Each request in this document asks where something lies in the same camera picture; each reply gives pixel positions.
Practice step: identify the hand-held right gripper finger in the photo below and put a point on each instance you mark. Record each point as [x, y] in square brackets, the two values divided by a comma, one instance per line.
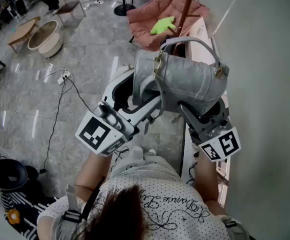
[191, 117]
[223, 109]

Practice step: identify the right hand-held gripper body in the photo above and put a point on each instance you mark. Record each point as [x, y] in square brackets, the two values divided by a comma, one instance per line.
[225, 144]

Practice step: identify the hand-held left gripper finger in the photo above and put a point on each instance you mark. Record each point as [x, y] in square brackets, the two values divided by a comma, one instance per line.
[109, 89]
[144, 110]

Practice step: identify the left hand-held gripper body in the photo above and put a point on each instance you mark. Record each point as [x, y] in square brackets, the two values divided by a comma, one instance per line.
[94, 134]

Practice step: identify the grey handbag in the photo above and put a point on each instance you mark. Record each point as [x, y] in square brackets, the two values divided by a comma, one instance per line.
[184, 81]

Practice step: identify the brown wooden coat rack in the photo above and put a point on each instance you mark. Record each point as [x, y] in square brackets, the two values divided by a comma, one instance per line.
[188, 1]

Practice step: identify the person's left forearm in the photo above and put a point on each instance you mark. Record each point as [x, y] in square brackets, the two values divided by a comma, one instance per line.
[92, 174]

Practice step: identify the person's right forearm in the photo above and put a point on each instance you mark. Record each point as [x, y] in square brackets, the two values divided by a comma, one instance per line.
[206, 179]

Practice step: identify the white shoe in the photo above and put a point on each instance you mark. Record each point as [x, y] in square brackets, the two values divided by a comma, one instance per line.
[152, 152]

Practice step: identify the white power strip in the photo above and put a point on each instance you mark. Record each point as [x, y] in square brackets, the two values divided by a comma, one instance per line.
[99, 1]
[64, 77]

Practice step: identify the light grey trousers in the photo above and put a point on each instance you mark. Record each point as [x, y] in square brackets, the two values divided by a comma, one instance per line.
[144, 164]

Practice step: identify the white dotted shirt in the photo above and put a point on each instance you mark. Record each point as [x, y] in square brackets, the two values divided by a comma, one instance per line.
[164, 199]

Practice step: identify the pink cushioned chair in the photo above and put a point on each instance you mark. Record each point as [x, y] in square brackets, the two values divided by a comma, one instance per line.
[147, 16]

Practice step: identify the round white basin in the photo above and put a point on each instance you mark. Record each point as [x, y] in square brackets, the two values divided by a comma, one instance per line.
[43, 35]

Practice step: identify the black round chair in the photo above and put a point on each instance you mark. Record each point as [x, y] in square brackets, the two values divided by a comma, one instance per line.
[7, 174]

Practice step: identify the black white striped rug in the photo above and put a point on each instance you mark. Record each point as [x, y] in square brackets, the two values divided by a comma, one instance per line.
[22, 209]

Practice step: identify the low wooden table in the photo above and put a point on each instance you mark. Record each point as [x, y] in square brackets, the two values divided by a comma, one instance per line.
[22, 30]

